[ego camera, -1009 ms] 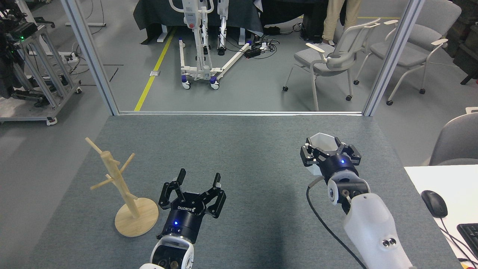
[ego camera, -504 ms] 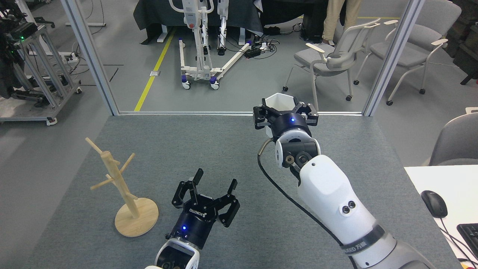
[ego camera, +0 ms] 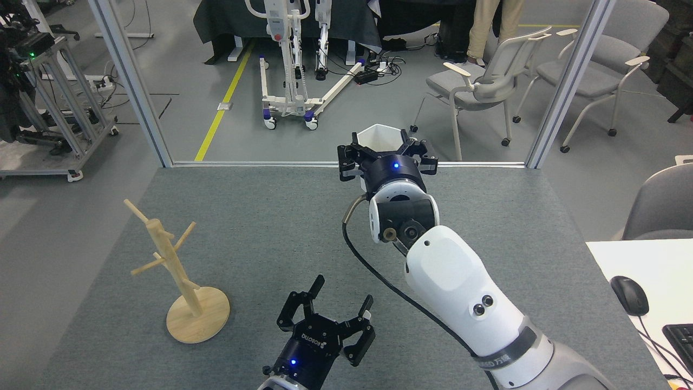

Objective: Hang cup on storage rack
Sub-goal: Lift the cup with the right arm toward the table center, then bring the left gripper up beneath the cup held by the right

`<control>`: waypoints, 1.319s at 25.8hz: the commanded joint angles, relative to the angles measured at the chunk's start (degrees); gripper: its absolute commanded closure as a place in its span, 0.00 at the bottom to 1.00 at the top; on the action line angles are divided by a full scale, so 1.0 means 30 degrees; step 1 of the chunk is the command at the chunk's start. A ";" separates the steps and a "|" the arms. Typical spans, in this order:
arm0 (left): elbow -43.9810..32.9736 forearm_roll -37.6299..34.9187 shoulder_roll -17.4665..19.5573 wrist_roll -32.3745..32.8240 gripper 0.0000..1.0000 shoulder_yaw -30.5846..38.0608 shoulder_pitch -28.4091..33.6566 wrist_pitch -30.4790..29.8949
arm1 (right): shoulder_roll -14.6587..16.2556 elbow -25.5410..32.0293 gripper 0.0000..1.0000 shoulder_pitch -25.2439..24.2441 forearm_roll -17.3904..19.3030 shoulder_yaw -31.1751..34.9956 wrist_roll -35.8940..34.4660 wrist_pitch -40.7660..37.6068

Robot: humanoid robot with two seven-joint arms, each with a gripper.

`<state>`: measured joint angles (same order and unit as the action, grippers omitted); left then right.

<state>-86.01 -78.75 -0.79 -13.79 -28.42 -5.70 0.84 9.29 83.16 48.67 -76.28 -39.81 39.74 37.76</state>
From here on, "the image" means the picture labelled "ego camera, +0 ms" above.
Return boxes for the white wheeled stand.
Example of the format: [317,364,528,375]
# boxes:
[244,0,369,131]

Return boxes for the black mouse cable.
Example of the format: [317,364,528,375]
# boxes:
[636,314,693,382]

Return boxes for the silver table edge rail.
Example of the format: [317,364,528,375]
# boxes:
[171,160,528,168]

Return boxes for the black keyboard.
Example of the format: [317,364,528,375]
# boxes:
[662,323,693,375]

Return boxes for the dark cloth covered table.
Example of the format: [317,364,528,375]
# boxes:
[193,0,382,64]

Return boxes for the black computer mouse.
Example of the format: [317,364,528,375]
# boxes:
[610,276,650,317]

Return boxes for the white desk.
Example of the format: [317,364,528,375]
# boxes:
[586,239,693,390]

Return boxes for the grey chair with padded back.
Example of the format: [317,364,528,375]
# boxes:
[512,0,670,154]

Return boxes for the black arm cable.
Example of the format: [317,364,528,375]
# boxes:
[342,195,499,390]

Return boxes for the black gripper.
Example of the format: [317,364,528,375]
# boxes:
[268,275,376,390]
[337,138,439,198]

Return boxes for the white hexagonal cup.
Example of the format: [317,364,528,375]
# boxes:
[356,124,417,163]

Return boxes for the silver post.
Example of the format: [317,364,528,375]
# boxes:
[88,0,174,168]
[525,0,618,170]

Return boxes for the grey chair with rounded back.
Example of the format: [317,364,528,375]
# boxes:
[622,162,693,241]

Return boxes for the grey chair with mesh back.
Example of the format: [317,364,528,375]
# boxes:
[410,26,553,162]

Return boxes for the aluminium frame cart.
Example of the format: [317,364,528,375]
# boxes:
[0,32,120,182]

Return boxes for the wooden cup rack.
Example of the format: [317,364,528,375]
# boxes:
[123,199,231,345]

